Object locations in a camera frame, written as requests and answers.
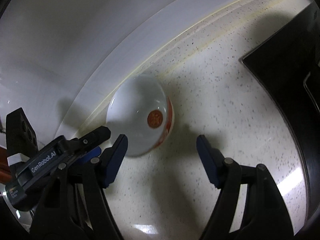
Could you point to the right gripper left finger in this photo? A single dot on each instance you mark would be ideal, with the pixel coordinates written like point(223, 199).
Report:
point(74, 206)

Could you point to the white bowl orange pattern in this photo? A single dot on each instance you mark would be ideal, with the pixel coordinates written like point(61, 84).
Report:
point(141, 110)

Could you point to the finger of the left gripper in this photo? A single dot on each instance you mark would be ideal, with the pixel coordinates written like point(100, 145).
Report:
point(90, 141)
point(92, 154)

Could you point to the black stove top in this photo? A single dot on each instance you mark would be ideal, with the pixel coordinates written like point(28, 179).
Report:
point(287, 66)

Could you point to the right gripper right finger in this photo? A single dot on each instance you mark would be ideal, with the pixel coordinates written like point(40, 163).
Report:
point(265, 214)

